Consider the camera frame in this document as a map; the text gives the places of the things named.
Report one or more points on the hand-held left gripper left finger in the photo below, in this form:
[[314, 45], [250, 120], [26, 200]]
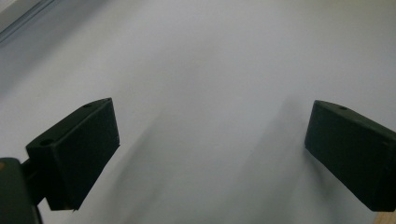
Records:
[[77, 155]]

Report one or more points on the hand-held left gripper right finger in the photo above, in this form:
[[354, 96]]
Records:
[[355, 155]]

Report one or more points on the grey metal strip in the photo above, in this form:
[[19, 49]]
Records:
[[18, 21]]

